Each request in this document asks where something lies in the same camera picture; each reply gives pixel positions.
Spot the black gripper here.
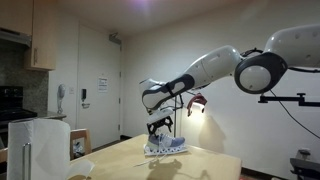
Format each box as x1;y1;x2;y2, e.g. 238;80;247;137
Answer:
146;114;175;137

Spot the grey purple sneaker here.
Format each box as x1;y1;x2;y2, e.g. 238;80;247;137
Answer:
133;133;188;168

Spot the floor lamp with red head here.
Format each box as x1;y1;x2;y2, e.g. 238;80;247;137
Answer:
171;93;209;138

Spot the white door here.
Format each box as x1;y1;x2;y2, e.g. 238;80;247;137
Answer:
76;23;123;149

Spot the white paper door notice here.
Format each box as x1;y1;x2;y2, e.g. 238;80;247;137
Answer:
97;77;110;94

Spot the wide wooden chair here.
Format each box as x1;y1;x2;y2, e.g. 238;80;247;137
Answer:
69;128;93;161

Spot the grey door closer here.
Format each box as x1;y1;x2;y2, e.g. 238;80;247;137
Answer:
108;32;123;46

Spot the white paper towel roll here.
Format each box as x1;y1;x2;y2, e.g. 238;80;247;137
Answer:
6;118;96;180

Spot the metal paper towel holder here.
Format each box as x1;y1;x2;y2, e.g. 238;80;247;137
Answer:
21;142;33;180

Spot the black equipment stand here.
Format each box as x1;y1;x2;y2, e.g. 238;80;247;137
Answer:
289;157;320;180

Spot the black kitchen stove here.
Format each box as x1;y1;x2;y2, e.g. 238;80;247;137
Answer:
0;85;38;135

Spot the grey range hood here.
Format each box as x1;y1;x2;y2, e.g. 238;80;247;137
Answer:
0;28;33;48

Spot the black door lock handle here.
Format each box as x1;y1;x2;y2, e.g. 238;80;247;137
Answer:
80;88;91;110

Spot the white wall phone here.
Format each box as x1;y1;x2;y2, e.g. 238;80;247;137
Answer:
56;83;67;115

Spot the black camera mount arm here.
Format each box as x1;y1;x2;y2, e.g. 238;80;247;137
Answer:
258;92;320;108

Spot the thin black hanging cable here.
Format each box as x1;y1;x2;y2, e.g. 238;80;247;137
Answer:
268;89;320;141

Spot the wooden wall cabinet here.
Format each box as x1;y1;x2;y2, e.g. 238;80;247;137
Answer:
0;0;57;72

